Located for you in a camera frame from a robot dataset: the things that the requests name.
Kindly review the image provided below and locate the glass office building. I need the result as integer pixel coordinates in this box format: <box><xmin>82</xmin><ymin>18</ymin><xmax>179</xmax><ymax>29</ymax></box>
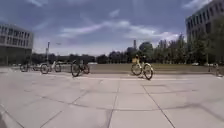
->
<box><xmin>0</xmin><ymin>22</ymin><xmax>35</xmax><ymax>67</ymax></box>

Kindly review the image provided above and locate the white bicycle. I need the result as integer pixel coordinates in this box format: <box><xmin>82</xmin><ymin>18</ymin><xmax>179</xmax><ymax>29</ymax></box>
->
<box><xmin>39</xmin><ymin>60</ymin><xmax>63</xmax><ymax>75</ymax></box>

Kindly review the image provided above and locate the grey multistorey building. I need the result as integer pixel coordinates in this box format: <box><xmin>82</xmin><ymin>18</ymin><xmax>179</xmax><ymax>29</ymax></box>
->
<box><xmin>185</xmin><ymin>0</ymin><xmax>224</xmax><ymax>64</ymax></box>

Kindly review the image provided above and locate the yellow bicycle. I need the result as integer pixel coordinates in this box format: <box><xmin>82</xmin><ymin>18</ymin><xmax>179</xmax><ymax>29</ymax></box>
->
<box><xmin>130</xmin><ymin>55</ymin><xmax>155</xmax><ymax>81</ymax></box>

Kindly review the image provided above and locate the pole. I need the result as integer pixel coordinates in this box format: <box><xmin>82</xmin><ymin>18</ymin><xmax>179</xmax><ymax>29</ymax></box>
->
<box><xmin>45</xmin><ymin>41</ymin><xmax>51</xmax><ymax>64</ymax></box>

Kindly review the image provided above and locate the dark bicycle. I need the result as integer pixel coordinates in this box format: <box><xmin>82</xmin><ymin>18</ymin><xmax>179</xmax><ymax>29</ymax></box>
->
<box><xmin>19</xmin><ymin>60</ymin><xmax>40</xmax><ymax>73</ymax></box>
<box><xmin>70</xmin><ymin>58</ymin><xmax>91</xmax><ymax>78</ymax></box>

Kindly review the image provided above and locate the row of trees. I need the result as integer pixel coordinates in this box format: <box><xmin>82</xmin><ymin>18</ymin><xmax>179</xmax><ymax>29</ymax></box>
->
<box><xmin>30</xmin><ymin>13</ymin><xmax>224</xmax><ymax>66</ymax></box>

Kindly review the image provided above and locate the grass field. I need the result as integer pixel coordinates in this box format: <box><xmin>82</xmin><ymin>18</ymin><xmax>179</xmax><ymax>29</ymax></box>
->
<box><xmin>60</xmin><ymin>63</ymin><xmax>214</xmax><ymax>75</ymax></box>

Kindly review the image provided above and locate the grey stone slab plaza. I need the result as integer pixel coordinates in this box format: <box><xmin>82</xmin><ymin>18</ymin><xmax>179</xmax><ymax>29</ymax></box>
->
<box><xmin>0</xmin><ymin>67</ymin><xmax>224</xmax><ymax>128</ymax></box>

